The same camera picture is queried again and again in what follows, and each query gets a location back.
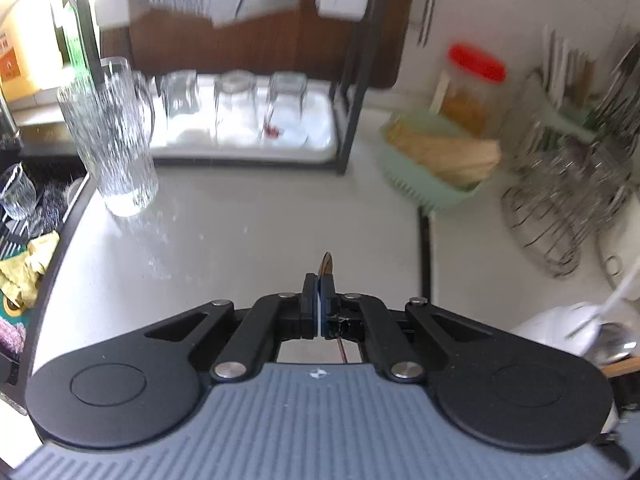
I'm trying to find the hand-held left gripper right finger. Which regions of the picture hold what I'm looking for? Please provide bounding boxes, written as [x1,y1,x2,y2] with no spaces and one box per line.
[319,272,494,382]

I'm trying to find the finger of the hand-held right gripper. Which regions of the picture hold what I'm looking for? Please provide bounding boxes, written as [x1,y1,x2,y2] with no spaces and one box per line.
[611,374,640,412]

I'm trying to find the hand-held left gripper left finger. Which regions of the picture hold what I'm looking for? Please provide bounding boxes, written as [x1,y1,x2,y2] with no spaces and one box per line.
[144,272,321,382]

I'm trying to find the wooden chopstick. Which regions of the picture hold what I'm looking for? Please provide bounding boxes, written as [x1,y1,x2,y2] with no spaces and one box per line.
[600,355,640,377]

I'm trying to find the metal spoon ornate handle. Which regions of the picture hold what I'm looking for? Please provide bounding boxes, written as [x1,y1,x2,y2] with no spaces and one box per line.
[594,321,640,363]

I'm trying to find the white chopstick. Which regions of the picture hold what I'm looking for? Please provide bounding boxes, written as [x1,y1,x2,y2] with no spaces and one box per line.
[567,259,640,337]

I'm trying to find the white ceramic mug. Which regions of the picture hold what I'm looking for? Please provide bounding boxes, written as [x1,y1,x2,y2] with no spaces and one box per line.
[510,301,640,376]

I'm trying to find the white electric pot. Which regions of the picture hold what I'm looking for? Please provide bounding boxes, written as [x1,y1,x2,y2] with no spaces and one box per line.
[596,230,640,306]

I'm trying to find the green plastic basket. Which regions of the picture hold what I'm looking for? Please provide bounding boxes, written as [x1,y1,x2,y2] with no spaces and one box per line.
[381,110,503,213]

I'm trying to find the white drip tray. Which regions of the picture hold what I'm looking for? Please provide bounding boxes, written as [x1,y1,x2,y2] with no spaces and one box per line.
[147,72,341,153]

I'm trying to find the dried noodle bundle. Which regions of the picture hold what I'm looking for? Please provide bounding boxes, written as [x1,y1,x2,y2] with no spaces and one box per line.
[387,119,502,188]

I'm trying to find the clear drinking glass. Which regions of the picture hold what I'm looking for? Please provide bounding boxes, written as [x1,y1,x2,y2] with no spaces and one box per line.
[214,70,260,143]
[262,71,310,145]
[160,70,202,133]

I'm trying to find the black dish rack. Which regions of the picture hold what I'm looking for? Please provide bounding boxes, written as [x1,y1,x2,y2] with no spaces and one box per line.
[75,0,396,177]

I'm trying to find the textured glass pitcher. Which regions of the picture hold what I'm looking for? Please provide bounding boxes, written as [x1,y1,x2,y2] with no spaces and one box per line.
[56,56,161,219]

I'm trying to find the plastic jar red lid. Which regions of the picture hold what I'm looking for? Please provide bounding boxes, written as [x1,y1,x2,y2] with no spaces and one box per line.
[439,44,508,138]

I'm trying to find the clear glass mug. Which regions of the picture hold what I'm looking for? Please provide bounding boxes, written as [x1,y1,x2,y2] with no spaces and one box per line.
[510,67,556,151]

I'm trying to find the green utensil caddy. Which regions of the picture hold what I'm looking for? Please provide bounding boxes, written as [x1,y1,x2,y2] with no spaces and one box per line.
[542,70,616,146]

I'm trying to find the yellow cloth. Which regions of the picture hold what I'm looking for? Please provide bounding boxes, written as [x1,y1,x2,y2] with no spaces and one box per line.
[0,232,62,311]

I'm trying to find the black sink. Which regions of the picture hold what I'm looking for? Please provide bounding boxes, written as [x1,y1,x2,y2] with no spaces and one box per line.
[0,152,93,386]

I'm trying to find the pink scouring pad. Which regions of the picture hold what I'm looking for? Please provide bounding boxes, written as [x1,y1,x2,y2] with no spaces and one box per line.
[0,320,27,357]

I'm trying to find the small clear glass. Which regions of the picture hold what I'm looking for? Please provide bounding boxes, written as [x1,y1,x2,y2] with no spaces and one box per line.
[0,162,39,222]

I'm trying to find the row of hanging kitchen tools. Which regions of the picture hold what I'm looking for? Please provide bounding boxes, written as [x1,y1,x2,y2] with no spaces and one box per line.
[592,35,640,126]

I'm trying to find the bunch of assorted chopsticks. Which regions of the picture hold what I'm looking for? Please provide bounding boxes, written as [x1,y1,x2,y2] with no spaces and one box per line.
[542,25,598,108]

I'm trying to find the green bottle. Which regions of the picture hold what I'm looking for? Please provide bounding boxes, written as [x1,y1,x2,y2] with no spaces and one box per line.
[59,2,88,71]

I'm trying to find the yellow oil bottle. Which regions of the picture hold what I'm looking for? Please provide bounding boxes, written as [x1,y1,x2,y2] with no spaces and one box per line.
[0,0,57,107]

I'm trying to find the wire glass rack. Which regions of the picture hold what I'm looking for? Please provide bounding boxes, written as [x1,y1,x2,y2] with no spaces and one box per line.
[501,135,636,278]

